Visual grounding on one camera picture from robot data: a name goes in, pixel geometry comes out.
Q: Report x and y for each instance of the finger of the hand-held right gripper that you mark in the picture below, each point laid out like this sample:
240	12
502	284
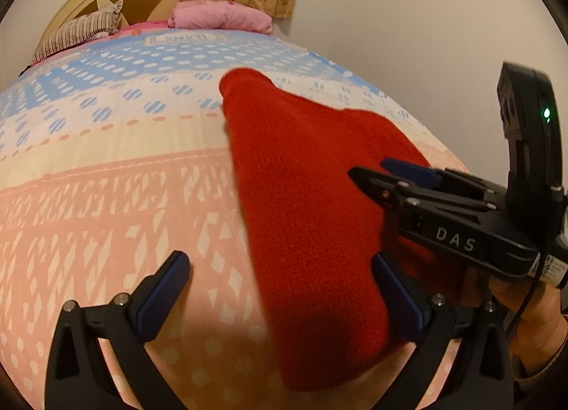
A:
412	170
377	188

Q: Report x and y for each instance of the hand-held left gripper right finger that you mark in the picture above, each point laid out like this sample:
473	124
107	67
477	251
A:
399	303

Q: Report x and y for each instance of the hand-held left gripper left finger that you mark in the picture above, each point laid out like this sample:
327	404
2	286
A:
159	299

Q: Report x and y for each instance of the red knitted sweater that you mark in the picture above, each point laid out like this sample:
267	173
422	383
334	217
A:
306	214

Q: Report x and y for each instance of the person's right forearm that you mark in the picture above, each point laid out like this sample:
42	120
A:
546	359

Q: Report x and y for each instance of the person's right hand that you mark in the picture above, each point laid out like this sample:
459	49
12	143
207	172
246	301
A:
528	308

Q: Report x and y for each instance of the polka dot bed quilt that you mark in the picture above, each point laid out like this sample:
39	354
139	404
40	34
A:
111	161

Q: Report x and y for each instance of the pink pillow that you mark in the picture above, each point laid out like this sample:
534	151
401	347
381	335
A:
222	17

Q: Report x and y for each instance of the striped pillow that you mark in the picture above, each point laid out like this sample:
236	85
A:
75	34

